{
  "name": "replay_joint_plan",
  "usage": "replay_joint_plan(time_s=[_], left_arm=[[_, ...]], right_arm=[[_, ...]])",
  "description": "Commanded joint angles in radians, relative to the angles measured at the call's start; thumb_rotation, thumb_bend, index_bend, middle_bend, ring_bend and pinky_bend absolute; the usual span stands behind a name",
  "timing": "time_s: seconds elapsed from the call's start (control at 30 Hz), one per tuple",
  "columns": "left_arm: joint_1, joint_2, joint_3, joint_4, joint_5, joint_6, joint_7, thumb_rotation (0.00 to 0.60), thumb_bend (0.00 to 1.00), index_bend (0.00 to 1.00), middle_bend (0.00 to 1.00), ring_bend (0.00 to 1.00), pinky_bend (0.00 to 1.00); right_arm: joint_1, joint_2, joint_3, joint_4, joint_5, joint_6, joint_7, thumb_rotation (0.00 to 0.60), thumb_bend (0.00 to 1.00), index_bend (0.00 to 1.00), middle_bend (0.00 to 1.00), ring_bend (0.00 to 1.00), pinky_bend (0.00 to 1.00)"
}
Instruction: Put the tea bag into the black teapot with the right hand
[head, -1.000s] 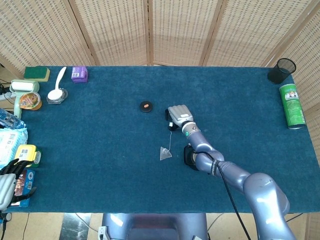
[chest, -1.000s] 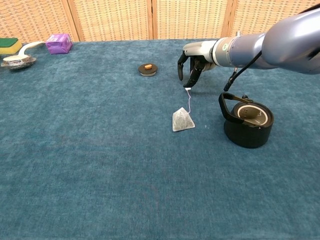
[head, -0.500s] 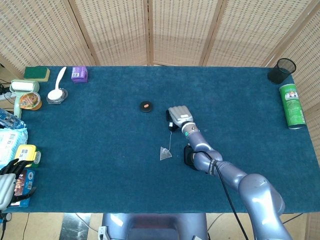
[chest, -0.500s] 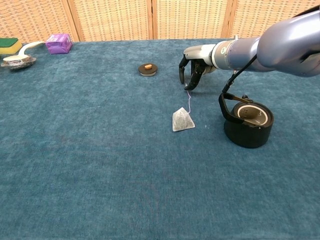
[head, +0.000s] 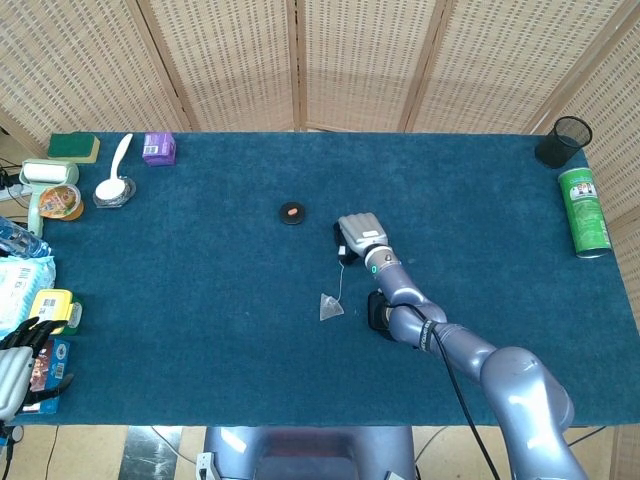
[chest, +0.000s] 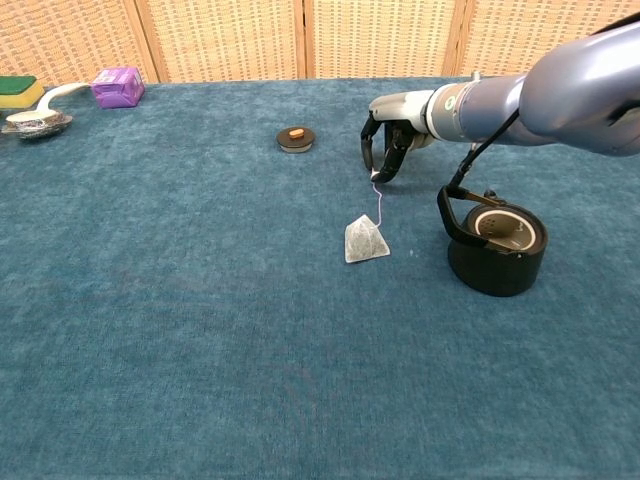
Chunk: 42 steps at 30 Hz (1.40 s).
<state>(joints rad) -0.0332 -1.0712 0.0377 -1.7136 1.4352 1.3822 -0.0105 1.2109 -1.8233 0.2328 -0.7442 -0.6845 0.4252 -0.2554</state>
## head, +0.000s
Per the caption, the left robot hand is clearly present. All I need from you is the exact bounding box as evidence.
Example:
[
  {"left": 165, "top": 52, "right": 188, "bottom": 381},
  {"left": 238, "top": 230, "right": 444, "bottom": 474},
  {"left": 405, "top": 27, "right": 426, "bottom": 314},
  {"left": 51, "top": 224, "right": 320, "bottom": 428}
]
[{"left": 0, "top": 317, "right": 76, "bottom": 422}]

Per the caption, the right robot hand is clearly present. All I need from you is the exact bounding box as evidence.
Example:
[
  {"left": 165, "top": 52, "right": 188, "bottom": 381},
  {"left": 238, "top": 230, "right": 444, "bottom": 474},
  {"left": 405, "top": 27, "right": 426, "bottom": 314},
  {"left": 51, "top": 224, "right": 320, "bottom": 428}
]
[{"left": 332, "top": 212, "right": 397, "bottom": 267}]

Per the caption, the pyramid tea bag with string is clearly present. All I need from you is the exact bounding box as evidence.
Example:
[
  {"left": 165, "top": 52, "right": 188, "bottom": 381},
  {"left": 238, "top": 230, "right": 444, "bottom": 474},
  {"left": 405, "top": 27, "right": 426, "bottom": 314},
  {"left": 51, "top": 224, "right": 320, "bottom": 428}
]
[{"left": 318, "top": 244, "right": 347, "bottom": 322}]

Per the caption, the blue snack box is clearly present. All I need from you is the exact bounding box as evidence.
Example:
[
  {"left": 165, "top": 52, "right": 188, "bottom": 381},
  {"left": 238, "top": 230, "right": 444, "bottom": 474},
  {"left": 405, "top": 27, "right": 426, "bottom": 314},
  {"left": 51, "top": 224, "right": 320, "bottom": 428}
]
[{"left": 19, "top": 338, "right": 73, "bottom": 415}]

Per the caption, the yellow box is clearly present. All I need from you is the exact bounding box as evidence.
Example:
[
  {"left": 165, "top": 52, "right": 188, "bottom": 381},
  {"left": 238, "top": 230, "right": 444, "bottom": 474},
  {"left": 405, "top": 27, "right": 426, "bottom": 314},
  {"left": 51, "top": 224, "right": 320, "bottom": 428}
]
[{"left": 28, "top": 288, "right": 75, "bottom": 335}]

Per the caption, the white wet wipes pack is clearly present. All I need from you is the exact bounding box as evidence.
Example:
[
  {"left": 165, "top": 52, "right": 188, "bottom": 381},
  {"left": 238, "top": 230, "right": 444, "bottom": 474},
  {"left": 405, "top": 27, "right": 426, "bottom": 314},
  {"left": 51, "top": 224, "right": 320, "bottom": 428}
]
[{"left": 0, "top": 255, "right": 56, "bottom": 342}]

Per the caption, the black lid with orange knob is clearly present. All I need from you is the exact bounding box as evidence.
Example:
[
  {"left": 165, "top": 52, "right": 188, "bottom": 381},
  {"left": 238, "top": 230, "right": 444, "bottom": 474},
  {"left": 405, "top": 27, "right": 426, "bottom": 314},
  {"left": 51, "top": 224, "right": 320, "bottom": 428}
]
[{"left": 278, "top": 200, "right": 308, "bottom": 226}]

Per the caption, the clear water bottle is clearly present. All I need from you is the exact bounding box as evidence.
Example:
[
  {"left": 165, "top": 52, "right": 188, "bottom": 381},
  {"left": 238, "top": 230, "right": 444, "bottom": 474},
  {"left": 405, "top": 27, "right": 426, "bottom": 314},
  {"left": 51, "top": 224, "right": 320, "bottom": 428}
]
[{"left": 0, "top": 215, "right": 52, "bottom": 260}]

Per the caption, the orange snack cup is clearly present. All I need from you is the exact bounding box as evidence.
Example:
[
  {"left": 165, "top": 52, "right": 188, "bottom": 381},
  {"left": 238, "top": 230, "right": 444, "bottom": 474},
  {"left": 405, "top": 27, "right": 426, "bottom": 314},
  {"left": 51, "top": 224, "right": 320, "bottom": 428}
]
[{"left": 38, "top": 183, "right": 85, "bottom": 222}]

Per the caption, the blue table cloth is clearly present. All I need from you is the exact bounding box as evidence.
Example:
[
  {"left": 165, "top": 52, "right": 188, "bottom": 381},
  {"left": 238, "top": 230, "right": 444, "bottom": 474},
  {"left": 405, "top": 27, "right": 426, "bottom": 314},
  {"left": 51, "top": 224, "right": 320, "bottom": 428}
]
[{"left": 9, "top": 131, "right": 635, "bottom": 428}]

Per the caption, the pale green lint roller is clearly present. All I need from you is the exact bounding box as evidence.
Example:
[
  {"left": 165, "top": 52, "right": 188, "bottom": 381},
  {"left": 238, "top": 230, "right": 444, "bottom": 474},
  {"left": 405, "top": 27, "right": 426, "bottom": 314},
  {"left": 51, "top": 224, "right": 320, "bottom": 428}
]
[{"left": 18, "top": 158, "right": 80, "bottom": 238}]

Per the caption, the white plastic spoon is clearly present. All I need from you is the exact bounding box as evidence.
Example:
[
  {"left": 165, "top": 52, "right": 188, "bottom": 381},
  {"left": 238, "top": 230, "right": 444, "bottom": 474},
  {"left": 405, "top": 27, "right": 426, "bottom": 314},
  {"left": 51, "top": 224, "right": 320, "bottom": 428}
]
[{"left": 94, "top": 132, "right": 135, "bottom": 202}]

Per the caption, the black mesh pen cup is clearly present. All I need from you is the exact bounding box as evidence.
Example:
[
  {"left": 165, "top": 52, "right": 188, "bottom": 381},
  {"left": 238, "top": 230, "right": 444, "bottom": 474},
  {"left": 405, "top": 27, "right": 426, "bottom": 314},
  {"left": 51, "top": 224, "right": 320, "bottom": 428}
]
[{"left": 534, "top": 115, "right": 594, "bottom": 170}]

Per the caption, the wicker folding screen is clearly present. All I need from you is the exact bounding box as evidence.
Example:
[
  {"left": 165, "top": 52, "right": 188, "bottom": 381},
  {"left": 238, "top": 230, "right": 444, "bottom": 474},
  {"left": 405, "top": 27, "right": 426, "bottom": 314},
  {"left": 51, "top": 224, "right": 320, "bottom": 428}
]
[{"left": 0, "top": 0, "right": 640, "bottom": 480}]

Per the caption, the purple box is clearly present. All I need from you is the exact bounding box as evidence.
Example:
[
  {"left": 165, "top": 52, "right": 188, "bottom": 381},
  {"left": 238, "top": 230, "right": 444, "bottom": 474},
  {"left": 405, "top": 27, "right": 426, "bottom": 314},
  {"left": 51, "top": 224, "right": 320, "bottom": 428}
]
[{"left": 141, "top": 132, "right": 177, "bottom": 168}]

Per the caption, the green and yellow sponge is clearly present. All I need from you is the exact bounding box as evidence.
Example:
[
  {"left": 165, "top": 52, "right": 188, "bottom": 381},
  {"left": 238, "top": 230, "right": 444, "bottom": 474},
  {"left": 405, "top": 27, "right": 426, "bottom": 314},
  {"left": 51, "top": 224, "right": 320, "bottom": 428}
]
[{"left": 47, "top": 132, "right": 101, "bottom": 164}]

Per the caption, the green chips can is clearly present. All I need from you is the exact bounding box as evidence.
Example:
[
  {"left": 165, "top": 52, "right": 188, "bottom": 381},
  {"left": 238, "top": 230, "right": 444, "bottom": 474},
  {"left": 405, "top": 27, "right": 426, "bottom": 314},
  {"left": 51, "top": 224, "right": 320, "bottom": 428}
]
[{"left": 557, "top": 167, "right": 613, "bottom": 260}]

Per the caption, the grey robot torso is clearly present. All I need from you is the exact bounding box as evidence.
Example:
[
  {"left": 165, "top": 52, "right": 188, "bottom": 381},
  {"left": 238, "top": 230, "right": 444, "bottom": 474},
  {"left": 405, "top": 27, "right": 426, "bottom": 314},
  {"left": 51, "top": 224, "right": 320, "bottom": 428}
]
[{"left": 203, "top": 425, "right": 416, "bottom": 480}]

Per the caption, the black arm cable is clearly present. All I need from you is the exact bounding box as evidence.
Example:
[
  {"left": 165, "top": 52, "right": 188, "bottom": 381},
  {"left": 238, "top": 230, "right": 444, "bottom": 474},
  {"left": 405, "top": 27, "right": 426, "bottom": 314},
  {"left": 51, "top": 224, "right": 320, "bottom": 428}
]
[{"left": 408, "top": 303, "right": 502, "bottom": 480}]

